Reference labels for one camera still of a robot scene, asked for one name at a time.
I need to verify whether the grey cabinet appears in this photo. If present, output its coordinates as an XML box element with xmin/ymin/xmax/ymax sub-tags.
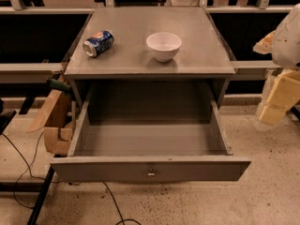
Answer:
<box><xmin>65</xmin><ymin>7</ymin><xmax>234</xmax><ymax>105</ymax></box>

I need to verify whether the grey open top drawer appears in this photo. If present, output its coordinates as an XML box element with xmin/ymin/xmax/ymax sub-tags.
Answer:
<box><xmin>51</xmin><ymin>85</ymin><xmax>250</xmax><ymax>183</ymax></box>

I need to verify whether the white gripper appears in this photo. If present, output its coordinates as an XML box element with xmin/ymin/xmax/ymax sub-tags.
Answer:
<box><xmin>253</xmin><ymin>4</ymin><xmax>300</xmax><ymax>126</ymax></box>

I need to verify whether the green handled tool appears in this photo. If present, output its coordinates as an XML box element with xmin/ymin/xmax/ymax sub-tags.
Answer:
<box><xmin>47</xmin><ymin>79</ymin><xmax>72</xmax><ymax>94</ymax></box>

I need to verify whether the blue pepsi can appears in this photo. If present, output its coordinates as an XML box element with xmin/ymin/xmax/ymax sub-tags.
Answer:
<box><xmin>82</xmin><ymin>30</ymin><xmax>114</xmax><ymax>57</ymax></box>

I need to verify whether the white ceramic bowl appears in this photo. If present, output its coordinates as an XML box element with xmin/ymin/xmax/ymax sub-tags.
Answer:
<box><xmin>146</xmin><ymin>32</ymin><xmax>182</xmax><ymax>62</ymax></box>

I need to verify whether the black floor cable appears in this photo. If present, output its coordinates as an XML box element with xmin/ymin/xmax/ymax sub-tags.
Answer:
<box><xmin>102</xmin><ymin>181</ymin><xmax>143</xmax><ymax>225</ymax></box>

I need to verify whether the black thin cable left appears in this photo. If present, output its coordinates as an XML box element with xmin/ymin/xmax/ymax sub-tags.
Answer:
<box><xmin>0</xmin><ymin>130</ymin><xmax>62</xmax><ymax>209</ymax></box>

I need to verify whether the small metal drawer knob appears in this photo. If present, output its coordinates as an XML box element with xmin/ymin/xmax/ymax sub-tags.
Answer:
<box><xmin>147</xmin><ymin>169</ymin><xmax>156</xmax><ymax>177</ymax></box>

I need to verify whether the brown cardboard box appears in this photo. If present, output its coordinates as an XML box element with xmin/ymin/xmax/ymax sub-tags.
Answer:
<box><xmin>27</xmin><ymin>78</ymin><xmax>73</xmax><ymax>156</ymax></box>

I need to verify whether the black metal frame leg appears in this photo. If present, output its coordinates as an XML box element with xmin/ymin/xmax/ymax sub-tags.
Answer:
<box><xmin>27</xmin><ymin>167</ymin><xmax>54</xmax><ymax>225</ymax></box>

